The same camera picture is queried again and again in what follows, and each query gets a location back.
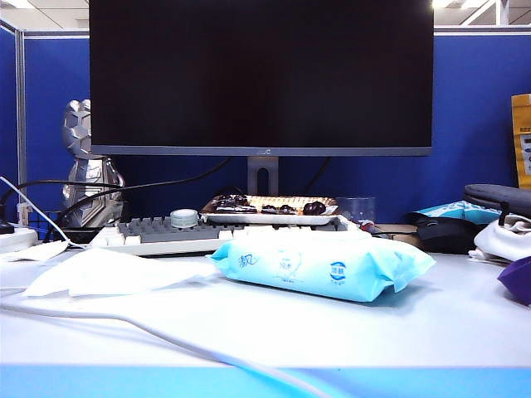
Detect white wet wipe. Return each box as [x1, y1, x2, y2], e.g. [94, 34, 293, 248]
[22, 247, 219, 299]

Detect sky blue wet wipes packet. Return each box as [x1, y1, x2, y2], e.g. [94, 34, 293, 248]
[206, 231, 437, 303]

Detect teal and white packet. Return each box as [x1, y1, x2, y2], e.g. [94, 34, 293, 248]
[410, 200, 505, 225]

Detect gold foil tray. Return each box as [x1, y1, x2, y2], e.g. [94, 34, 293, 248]
[200, 194, 341, 226]

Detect grey monitor stand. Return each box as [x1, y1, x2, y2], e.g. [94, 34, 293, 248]
[247, 156, 280, 196]

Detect white tape roll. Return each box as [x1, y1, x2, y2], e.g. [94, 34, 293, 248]
[169, 208, 201, 230]

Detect clear drinking glass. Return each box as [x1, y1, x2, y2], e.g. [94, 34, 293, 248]
[336, 197, 378, 227]

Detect white and grey keyboard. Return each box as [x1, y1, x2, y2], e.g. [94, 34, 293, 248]
[85, 215, 361, 258]

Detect black computer monitor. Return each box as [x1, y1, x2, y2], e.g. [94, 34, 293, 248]
[88, 0, 435, 158]

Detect black computer mouse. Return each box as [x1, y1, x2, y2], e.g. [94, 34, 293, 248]
[416, 216, 478, 254]

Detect silver armoured figurine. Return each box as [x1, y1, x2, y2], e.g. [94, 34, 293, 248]
[61, 99, 126, 229]

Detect grey laptop sleeve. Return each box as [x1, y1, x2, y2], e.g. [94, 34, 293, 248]
[463, 183, 531, 227]

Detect white paper sheet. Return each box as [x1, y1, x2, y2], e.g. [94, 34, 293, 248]
[0, 240, 70, 263]

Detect white power strip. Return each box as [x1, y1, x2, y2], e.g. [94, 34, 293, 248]
[0, 226, 41, 254]

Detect yellow paper bag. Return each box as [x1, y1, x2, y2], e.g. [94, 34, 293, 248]
[510, 93, 531, 190]

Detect black monitor cable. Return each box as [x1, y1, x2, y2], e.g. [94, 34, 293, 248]
[53, 156, 234, 233]
[304, 156, 333, 196]

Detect thick white cable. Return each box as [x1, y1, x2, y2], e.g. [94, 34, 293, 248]
[0, 303, 329, 398]

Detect black looped power cable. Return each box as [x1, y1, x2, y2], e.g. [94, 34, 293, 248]
[0, 179, 125, 233]

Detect white tote bag purple straps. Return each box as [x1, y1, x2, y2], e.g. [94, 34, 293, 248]
[468, 213, 531, 307]

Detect silver partition post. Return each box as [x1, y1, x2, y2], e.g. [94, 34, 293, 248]
[14, 28, 27, 208]

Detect thin white cable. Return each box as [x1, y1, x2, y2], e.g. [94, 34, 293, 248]
[0, 176, 88, 298]

